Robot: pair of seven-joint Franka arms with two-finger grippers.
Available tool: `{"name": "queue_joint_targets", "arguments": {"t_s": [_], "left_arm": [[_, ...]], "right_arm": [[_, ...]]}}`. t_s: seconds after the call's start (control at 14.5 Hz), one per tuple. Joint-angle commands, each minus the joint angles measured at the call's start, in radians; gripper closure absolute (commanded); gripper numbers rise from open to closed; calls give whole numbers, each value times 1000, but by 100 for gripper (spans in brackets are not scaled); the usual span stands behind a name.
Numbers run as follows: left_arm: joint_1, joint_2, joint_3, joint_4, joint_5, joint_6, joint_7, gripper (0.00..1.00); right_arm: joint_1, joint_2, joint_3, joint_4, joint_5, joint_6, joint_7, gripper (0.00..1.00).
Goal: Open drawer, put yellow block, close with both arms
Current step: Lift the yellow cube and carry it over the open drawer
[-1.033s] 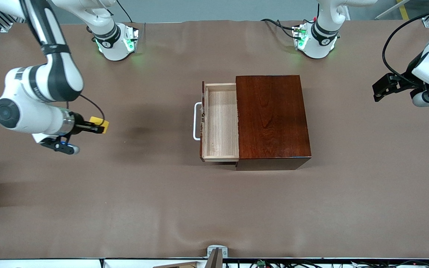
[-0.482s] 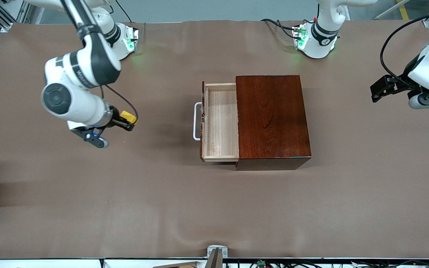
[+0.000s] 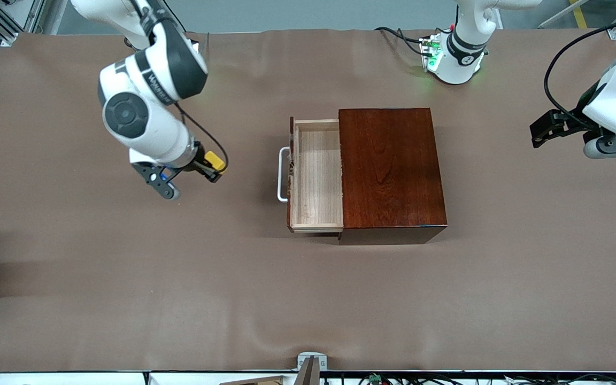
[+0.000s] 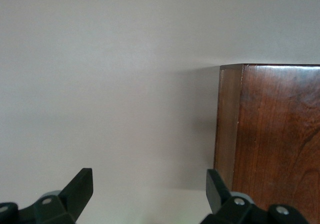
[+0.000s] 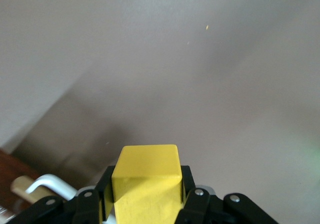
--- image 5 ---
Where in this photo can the brown table cover sheet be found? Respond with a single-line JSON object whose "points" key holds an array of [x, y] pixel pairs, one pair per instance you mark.
{"points": [[175, 58]]}

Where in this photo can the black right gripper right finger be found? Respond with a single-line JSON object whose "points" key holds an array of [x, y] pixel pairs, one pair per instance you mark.
{"points": [[205, 209]]}

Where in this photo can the tan wooden strip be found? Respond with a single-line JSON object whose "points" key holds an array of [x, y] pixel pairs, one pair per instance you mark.
{"points": [[18, 186]]}

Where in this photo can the wooden drawer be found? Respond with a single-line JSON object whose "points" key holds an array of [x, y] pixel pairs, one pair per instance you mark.
{"points": [[10, 164]]}

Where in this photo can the yellow wooden block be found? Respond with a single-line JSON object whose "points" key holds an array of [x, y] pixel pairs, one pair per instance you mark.
{"points": [[145, 164]]}

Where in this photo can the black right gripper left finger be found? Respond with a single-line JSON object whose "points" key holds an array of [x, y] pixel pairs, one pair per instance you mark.
{"points": [[82, 209]]}

